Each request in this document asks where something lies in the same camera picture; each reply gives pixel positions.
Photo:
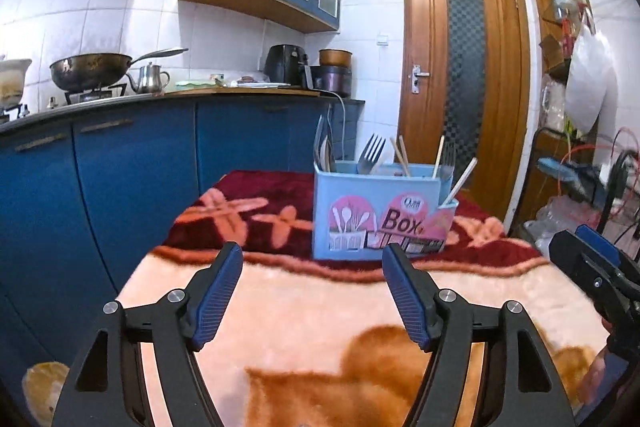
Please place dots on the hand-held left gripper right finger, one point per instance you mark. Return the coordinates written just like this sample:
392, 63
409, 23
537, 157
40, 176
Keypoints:
402, 297

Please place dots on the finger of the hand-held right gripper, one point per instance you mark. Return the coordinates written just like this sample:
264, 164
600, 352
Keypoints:
575, 257
597, 242

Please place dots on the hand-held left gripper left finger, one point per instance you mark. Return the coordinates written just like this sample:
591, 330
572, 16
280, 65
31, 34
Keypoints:
220, 297

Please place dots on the blue chopsticks box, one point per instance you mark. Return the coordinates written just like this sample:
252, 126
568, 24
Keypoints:
350, 192

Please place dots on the white chopstick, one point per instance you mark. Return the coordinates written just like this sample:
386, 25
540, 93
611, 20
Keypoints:
460, 182
438, 157

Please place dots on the wooden chopstick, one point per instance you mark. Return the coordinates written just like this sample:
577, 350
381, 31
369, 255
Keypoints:
395, 154
405, 159

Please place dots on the metal fork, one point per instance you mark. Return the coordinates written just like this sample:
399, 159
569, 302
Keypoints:
364, 154
378, 147
449, 162

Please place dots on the beige spoon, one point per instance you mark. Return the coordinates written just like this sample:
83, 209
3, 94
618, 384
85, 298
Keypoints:
328, 157

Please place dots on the metal knife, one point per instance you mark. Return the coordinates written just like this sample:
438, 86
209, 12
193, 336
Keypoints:
320, 139

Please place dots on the person's right hand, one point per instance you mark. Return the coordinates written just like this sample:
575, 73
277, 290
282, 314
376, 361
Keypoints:
605, 377

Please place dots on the clear plastic bags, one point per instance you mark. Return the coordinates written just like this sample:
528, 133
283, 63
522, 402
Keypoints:
560, 217

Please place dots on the blue brush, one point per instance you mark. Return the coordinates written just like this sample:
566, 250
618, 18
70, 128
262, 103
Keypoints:
555, 168

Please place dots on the red and pink plush blanket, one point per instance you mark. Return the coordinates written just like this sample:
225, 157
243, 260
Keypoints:
310, 322

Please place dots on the blue kitchen base cabinets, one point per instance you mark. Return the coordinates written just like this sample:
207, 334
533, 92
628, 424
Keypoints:
125, 187

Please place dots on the white hanging plastic bag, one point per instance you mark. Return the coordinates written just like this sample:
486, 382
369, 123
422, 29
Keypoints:
590, 77

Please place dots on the tan plush item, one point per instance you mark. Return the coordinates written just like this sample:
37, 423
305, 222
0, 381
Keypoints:
45, 392

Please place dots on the green dish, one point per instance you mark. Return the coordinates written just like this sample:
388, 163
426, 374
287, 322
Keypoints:
192, 83

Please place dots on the white plate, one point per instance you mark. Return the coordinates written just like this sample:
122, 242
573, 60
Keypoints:
260, 83

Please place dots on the metal kettle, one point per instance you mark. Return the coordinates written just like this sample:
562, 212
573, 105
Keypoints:
150, 79

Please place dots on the dark rice cooker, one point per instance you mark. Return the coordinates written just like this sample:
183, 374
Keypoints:
330, 78

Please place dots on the gas stove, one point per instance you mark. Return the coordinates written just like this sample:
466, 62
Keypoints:
95, 96

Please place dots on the black air fryer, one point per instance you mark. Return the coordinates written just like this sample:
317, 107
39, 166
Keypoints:
285, 64

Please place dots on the brown pot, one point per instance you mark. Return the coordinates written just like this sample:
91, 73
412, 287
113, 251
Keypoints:
335, 57

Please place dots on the black wok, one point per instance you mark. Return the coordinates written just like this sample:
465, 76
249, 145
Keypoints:
90, 69

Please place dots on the wooden door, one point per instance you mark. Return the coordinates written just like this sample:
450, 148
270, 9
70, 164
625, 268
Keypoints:
425, 32

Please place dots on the white pot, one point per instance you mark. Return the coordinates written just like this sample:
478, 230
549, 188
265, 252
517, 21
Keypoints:
12, 82

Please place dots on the white wall outlet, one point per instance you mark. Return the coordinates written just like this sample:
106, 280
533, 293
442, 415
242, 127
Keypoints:
383, 40

